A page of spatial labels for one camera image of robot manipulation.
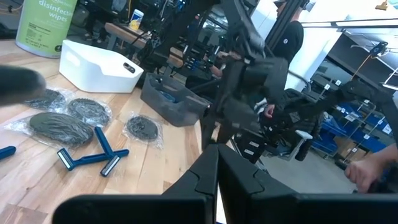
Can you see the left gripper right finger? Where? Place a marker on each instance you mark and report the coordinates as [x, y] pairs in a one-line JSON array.
[[295, 211]]

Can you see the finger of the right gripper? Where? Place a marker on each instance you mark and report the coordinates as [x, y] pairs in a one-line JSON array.
[[226, 135], [208, 133]]

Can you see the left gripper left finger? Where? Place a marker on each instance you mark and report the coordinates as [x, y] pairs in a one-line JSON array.
[[140, 211]]

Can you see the small round scrub pad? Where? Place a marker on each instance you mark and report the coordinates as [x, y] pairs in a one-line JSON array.
[[142, 127]]

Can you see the blue disposable razor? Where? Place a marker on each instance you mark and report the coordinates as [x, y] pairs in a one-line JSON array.
[[87, 159], [102, 140], [6, 152]]

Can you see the round black scrub pad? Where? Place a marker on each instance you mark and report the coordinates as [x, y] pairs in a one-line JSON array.
[[88, 111], [49, 99]]

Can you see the large oval scrub pad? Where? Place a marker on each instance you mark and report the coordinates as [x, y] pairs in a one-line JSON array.
[[60, 127]]

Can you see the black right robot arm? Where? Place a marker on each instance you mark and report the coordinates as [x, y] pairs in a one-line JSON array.
[[242, 28]]

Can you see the person's forearm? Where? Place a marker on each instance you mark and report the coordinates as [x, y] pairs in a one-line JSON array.
[[387, 155]]

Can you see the person's hand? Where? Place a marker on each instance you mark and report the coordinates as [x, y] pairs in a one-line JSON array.
[[362, 174], [269, 111]]

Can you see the smoky translucent plastic container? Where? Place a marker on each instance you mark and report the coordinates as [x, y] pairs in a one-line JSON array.
[[174, 115]]

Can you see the cardboard boxes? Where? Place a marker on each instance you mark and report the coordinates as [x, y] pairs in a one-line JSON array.
[[348, 149]]

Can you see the person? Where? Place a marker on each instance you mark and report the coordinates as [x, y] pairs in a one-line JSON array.
[[290, 37]]

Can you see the blue storage bins rack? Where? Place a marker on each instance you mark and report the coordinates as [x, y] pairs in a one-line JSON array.
[[373, 137]]

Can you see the white plastic bin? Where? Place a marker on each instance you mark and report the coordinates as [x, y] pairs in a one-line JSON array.
[[93, 71]]

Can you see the yellow white wipes tub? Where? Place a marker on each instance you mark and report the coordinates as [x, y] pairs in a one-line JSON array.
[[136, 19]]

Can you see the green disinfecting wipes canister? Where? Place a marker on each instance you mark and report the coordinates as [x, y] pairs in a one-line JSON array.
[[43, 28]]

